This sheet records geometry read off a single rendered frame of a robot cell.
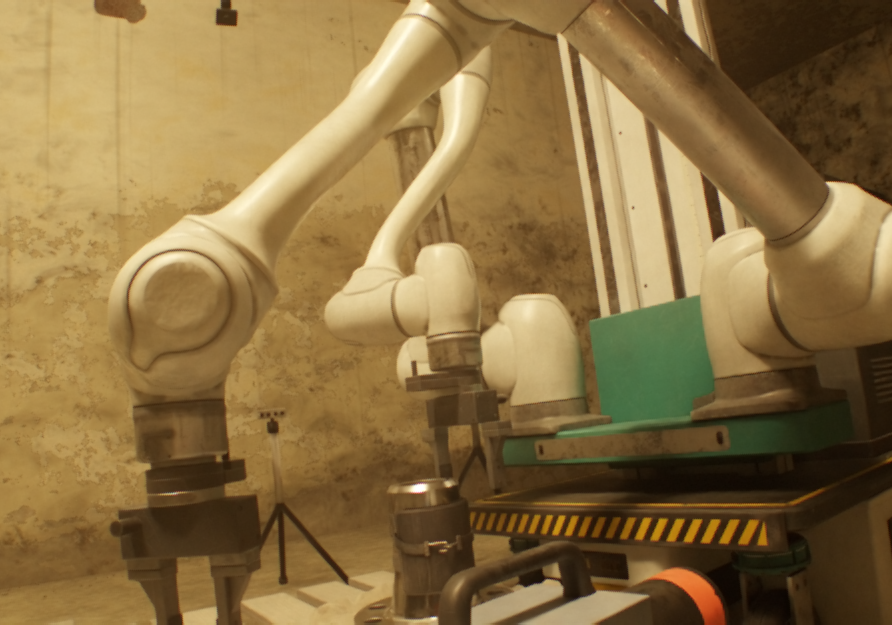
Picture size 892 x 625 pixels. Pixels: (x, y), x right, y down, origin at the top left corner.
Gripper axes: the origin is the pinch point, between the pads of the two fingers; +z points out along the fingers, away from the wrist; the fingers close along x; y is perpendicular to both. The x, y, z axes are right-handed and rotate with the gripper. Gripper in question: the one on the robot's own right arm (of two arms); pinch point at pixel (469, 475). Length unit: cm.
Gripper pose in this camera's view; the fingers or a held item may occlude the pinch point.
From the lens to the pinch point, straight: 116.8
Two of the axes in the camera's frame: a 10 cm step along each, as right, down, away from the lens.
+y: 7.7, 0.0, 6.4
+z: 1.2, 9.8, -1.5
